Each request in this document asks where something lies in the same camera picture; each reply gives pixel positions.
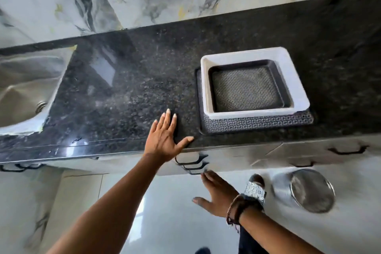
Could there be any person's left hand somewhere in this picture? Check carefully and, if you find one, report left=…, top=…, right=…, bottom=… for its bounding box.
left=144, top=109, right=194, bottom=164

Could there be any person's right hand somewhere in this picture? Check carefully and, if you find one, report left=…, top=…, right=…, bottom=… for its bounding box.
left=192, top=170, right=239, bottom=218

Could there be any person's right forearm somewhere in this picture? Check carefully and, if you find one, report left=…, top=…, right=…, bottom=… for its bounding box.
left=238, top=203, right=325, bottom=254

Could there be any person's left forearm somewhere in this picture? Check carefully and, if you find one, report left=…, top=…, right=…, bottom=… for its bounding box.
left=46, top=153, right=169, bottom=254

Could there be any black thread wristband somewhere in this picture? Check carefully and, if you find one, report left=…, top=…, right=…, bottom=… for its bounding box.
left=233, top=198, right=254, bottom=225

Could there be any grey patterned sandal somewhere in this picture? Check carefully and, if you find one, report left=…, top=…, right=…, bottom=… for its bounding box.
left=242, top=173, right=267, bottom=213

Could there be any person's dark trouser leg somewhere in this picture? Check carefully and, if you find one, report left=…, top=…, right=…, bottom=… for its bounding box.
left=238, top=225, right=270, bottom=254

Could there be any black perforated base tray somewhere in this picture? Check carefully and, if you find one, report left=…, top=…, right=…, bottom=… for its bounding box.
left=195, top=68, right=315, bottom=136

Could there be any black perforated inner tray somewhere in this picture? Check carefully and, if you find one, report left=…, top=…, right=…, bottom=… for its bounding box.
left=208, top=59, right=294, bottom=113

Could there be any grey kitchen drawer cabinet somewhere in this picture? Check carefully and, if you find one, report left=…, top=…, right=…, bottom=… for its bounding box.
left=0, top=135, right=381, bottom=177

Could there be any steel trash bin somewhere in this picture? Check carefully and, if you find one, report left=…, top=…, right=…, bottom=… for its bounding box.
left=271, top=169, right=336, bottom=214

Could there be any white square plastic basin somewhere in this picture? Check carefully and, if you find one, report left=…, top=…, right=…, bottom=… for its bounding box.
left=200, top=47, right=311, bottom=120

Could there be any steel kitchen sink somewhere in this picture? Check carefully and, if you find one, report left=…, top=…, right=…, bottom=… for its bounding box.
left=0, top=45, right=78, bottom=137

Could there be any beaded bracelet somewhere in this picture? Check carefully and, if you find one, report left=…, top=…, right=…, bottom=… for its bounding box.
left=226, top=194, right=241, bottom=228

